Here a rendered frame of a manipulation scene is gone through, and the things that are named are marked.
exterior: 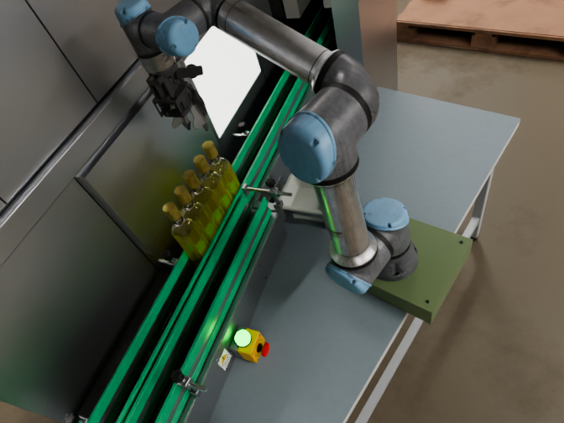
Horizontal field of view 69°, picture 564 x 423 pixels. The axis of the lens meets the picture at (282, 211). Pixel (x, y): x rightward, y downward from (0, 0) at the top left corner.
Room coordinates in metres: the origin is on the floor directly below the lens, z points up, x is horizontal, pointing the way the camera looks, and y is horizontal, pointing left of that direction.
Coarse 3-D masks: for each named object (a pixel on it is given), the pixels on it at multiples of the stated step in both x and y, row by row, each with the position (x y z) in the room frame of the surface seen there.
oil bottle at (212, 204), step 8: (192, 192) 0.88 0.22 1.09; (208, 192) 0.87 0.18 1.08; (192, 200) 0.87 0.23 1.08; (200, 200) 0.85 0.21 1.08; (208, 200) 0.85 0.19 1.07; (216, 200) 0.87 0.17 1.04; (208, 208) 0.84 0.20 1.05; (216, 208) 0.86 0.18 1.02; (216, 216) 0.85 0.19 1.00; (224, 216) 0.87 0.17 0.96
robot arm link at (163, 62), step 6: (162, 54) 0.93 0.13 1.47; (144, 60) 0.93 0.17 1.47; (150, 60) 0.92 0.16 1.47; (156, 60) 0.92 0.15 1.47; (162, 60) 0.92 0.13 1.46; (168, 60) 0.93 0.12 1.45; (174, 60) 0.94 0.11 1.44; (144, 66) 0.94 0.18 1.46; (150, 66) 0.93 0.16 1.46; (156, 66) 0.92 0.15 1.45; (162, 66) 0.92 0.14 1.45; (168, 66) 0.93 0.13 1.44; (150, 72) 0.93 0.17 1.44; (156, 72) 0.92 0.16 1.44; (162, 72) 0.93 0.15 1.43
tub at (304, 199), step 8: (288, 184) 1.02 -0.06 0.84; (296, 184) 1.05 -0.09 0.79; (304, 184) 1.04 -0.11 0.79; (296, 192) 1.03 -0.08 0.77; (304, 192) 1.02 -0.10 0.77; (312, 192) 1.00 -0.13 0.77; (288, 200) 0.98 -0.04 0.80; (296, 200) 1.00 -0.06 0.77; (304, 200) 0.98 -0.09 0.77; (312, 200) 0.97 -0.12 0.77; (288, 208) 0.91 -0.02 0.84; (296, 208) 0.90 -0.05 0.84; (304, 208) 0.89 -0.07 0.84; (312, 208) 0.93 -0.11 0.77; (320, 208) 0.92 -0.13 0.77
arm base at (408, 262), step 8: (408, 248) 0.57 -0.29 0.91; (416, 248) 0.60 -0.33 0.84; (400, 256) 0.56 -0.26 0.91; (408, 256) 0.56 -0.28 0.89; (416, 256) 0.57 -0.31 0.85; (392, 264) 0.55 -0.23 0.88; (400, 264) 0.55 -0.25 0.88; (408, 264) 0.55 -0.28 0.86; (416, 264) 0.55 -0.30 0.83; (384, 272) 0.55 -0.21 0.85; (392, 272) 0.55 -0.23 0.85; (400, 272) 0.54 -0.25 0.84; (408, 272) 0.54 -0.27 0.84; (384, 280) 0.55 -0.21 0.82; (392, 280) 0.54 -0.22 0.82
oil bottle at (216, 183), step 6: (216, 174) 0.92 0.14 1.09; (204, 180) 0.91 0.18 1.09; (210, 180) 0.90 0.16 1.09; (216, 180) 0.91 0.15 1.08; (222, 180) 0.92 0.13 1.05; (210, 186) 0.90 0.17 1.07; (216, 186) 0.89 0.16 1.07; (222, 186) 0.91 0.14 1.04; (216, 192) 0.89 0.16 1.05; (222, 192) 0.90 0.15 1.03; (228, 192) 0.92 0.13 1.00; (222, 198) 0.89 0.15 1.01; (228, 198) 0.91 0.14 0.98; (222, 204) 0.89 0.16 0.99; (228, 204) 0.90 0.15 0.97
